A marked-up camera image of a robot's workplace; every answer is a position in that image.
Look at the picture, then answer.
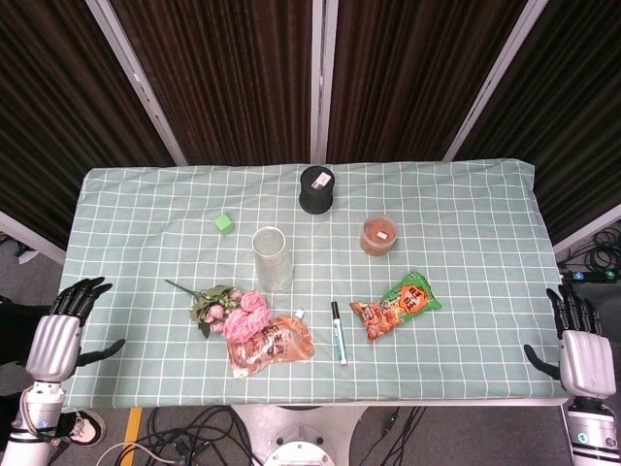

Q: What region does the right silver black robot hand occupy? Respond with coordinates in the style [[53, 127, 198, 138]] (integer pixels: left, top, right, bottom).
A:
[[523, 285, 617, 399]]

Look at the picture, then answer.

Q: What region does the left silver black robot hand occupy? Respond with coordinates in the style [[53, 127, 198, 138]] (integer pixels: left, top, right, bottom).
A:
[[24, 276, 126, 383]]

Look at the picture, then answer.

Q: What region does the pink flower bouquet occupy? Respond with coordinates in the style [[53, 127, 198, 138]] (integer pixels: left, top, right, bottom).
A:
[[163, 279, 271, 342]]

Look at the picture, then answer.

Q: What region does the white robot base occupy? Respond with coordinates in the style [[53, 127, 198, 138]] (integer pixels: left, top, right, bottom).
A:
[[231, 405, 366, 466]]

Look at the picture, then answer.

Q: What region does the green checkered tablecloth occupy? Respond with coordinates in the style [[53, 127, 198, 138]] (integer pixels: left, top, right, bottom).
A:
[[60, 158, 569, 410]]

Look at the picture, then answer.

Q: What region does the clear glass tumbler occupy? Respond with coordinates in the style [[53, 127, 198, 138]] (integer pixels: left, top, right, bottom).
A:
[[250, 226, 295, 294]]

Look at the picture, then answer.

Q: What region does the black white sneaker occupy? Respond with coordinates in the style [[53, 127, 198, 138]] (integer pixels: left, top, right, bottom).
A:
[[57, 410, 107, 448]]

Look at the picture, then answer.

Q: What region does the yellow floor tape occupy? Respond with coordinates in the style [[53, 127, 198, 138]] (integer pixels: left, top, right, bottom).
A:
[[122, 407, 145, 446]]

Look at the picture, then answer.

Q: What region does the green orange snack bag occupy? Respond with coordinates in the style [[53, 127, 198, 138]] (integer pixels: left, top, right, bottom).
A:
[[348, 270, 443, 344]]

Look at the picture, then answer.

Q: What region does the orange spouted sauce pouch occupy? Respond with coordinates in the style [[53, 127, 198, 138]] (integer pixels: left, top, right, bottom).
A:
[[226, 309, 315, 380]]

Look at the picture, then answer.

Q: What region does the dark brown partition panel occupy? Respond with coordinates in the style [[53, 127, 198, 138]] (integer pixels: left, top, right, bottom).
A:
[[0, 0, 177, 251], [110, 0, 314, 167], [327, 0, 529, 164], [453, 0, 621, 247]]

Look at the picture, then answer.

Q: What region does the clear jar of rubber bands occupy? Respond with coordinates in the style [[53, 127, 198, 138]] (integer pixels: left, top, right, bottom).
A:
[[359, 214, 399, 255]]

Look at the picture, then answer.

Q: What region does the green white marker pen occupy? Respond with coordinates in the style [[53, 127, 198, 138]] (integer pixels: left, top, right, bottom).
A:
[[330, 300, 349, 366]]

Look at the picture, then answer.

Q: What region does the black mesh pen holder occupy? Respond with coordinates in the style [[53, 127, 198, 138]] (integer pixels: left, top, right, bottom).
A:
[[298, 165, 336, 215]]

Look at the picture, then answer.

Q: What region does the black cable coil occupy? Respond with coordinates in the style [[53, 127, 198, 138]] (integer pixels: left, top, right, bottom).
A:
[[557, 226, 621, 274]]

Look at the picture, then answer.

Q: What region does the white floor cable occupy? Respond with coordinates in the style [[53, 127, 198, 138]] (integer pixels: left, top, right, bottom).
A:
[[95, 440, 177, 466]]

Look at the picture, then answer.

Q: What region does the black floor cable bundle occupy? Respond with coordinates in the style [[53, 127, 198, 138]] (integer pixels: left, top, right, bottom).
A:
[[129, 406, 256, 466]]

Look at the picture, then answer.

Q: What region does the black cable with plug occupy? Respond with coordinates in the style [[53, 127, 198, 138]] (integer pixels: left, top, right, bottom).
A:
[[376, 406, 427, 455]]

